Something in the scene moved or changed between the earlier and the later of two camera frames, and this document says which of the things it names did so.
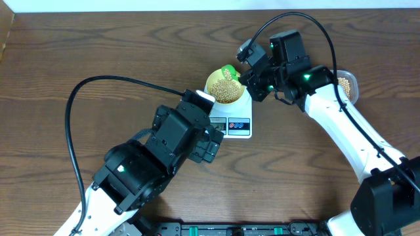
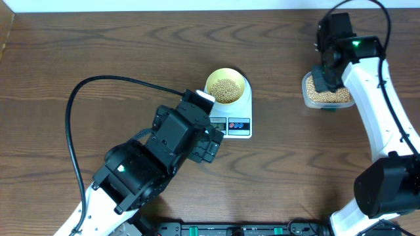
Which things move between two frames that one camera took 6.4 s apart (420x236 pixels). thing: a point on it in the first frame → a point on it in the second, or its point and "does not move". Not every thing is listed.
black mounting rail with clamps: (241, 229) does not move
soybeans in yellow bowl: (225, 90) does not move
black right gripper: (252, 84) → (319, 84)
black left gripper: (211, 143) does not move
